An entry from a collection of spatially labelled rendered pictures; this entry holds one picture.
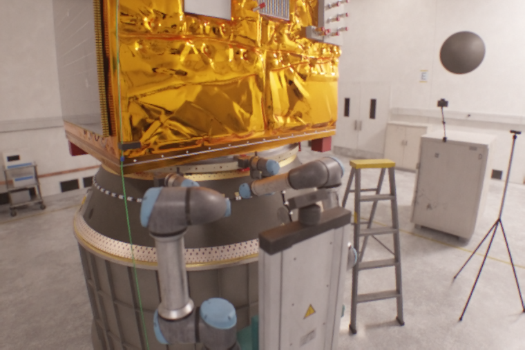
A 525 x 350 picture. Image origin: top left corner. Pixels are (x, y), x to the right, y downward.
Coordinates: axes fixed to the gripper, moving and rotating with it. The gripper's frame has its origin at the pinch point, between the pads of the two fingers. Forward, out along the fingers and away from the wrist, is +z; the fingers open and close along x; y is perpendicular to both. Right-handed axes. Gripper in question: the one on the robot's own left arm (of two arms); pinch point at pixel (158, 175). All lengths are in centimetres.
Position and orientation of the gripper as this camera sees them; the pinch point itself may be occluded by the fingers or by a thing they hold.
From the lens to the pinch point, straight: 149.7
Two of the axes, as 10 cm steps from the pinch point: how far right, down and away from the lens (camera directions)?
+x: -7.0, 1.5, -6.9
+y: 0.0, -9.8, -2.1
